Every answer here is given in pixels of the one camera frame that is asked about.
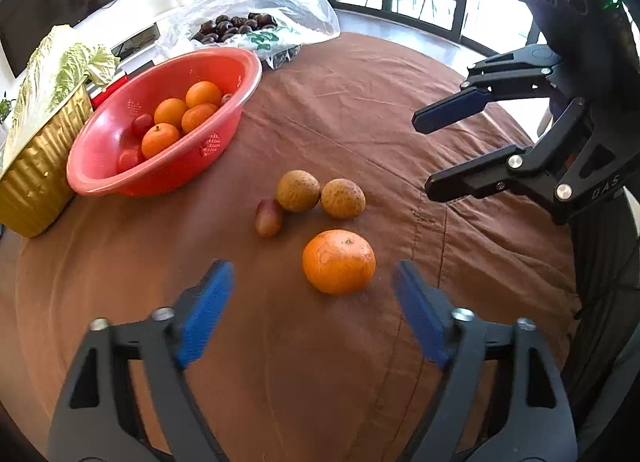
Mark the gold foil tray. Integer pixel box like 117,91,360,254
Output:
0,75,96,238

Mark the napa cabbage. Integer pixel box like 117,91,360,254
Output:
0,25,121,173

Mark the clear plastic bag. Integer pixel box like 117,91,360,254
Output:
155,0,342,72

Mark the pile of dark chestnuts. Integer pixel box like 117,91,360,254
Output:
192,14,302,68

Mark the red storage box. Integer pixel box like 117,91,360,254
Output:
90,70,128,109

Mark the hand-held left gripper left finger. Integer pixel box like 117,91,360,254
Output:
47,259,235,462

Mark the red plastic basin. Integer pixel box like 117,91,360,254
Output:
66,47,263,197

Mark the orange mandarin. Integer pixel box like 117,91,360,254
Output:
141,123,181,159
302,229,376,296
153,98,189,128
185,81,223,109
181,103,220,134

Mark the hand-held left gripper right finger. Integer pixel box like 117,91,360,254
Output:
392,261,578,462

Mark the brown longan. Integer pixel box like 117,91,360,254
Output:
276,169,321,213
320,178,366,219

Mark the white television cabinet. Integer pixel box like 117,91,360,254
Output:
110,7,177,62

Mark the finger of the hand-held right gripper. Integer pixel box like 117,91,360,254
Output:
412,44,567,135
425,97,587,225

